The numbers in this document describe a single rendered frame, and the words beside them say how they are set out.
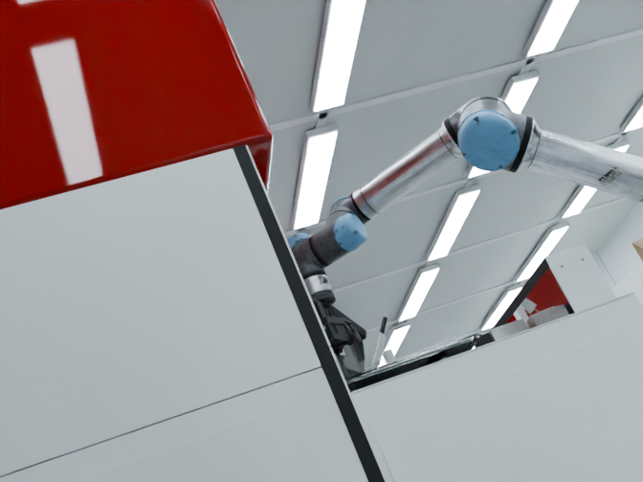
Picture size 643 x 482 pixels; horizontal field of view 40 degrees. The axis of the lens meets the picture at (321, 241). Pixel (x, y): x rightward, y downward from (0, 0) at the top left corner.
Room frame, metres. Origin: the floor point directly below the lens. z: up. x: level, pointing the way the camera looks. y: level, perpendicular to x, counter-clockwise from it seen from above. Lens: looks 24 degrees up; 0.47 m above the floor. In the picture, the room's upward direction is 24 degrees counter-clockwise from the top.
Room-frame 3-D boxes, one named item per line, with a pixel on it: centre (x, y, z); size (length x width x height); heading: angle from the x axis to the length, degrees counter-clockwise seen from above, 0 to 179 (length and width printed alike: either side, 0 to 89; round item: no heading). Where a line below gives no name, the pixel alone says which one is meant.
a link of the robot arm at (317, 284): (1.79, 0.05, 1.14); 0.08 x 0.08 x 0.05
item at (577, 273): (1.92, -0.35, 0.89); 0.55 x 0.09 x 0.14; 16
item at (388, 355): (2.15, -0.02, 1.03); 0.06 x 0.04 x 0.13; 106
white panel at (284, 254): (1.63, 0.17, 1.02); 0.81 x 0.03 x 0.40; 16
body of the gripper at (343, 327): (1.78, 0.06, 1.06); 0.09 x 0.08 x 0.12; 147
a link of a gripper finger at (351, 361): (1.78, 0.05, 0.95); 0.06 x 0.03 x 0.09; 147
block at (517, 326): (1.82, -0.28, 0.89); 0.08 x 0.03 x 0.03; 106
